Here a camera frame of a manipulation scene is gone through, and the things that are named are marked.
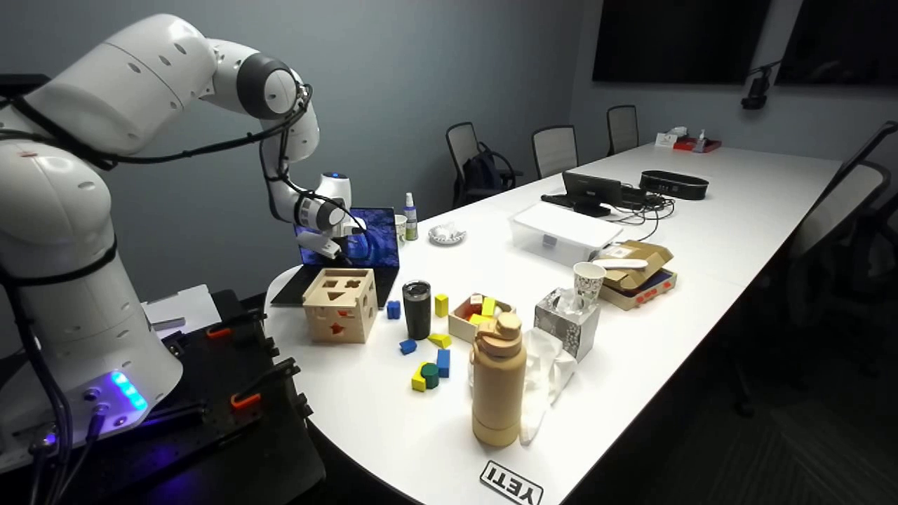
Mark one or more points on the wooden shape sorter box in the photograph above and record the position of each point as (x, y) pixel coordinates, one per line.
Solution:
(340, 305)

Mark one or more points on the red and white items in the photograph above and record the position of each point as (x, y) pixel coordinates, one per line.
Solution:
(682, 141)

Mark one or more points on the silver tissue box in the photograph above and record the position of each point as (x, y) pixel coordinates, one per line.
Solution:
(571, 318)

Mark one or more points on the left grey office chair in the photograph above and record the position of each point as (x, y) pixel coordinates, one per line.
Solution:
(460, 141)

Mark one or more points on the wall mounted tv screen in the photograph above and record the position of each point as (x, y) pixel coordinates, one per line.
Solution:
(678, 40)

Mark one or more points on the yeti sticker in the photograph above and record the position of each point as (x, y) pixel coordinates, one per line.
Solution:
(508, 483)

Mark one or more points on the black steel tumbler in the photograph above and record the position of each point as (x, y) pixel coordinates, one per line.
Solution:
(417, 311)

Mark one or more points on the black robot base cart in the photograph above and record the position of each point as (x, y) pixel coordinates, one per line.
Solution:
(230, 434)

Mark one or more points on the small blue cube block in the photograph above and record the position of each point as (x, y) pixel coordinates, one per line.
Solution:
(393, 311)

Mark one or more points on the right grey office chair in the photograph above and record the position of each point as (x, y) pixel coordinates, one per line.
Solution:
(622, 128)

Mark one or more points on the small spray bottle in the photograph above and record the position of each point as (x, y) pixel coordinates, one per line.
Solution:
(411, 215)

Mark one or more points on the black backpack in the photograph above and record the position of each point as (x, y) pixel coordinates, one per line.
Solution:
(486, 173)

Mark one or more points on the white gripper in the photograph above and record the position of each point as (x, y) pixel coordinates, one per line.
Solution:
(319, 242)

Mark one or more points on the wooden tray of blocks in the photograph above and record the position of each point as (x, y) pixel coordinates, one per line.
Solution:
(472, 313)

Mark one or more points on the yellow cube block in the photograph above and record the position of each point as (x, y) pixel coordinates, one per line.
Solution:
(442, 305)

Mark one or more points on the green round block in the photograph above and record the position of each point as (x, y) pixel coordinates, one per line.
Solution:
(431, 372)

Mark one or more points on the patterned paper cup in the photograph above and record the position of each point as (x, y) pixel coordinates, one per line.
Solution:
(591, 281)

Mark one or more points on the yellow block near tray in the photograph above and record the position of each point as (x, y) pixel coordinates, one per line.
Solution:
(420, 382)

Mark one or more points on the white flat box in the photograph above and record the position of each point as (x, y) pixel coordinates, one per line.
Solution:
(560, 235)

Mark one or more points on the near side office chair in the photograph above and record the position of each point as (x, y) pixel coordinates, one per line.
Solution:
(821, 280)

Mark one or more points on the blue flower shaped block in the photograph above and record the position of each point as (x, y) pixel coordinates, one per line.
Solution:
(407, 347)

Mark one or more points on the crumpled clear plastic bag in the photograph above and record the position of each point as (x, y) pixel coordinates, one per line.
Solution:
(549, 375)

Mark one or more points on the tan insulated water bottle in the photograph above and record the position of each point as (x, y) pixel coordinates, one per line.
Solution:
(498, 363)

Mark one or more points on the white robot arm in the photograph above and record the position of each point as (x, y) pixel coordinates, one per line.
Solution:
(91, 350)

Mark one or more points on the open cardboard box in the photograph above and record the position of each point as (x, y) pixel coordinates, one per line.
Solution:
(636, 273)

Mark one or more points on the black oval speaker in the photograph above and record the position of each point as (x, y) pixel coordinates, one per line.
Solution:
(682, 186)

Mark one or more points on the middle grey office chair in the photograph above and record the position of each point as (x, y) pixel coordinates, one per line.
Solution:
(554, 149)

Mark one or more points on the blue rectangular block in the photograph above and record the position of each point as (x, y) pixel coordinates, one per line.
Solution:
(443, 363)

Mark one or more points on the grey office chair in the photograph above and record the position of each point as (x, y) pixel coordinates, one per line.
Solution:
(554, 149)
(622, 128)
(460, 141)

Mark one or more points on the yellow rectangular block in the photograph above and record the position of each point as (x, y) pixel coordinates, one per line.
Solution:
(442, 342)

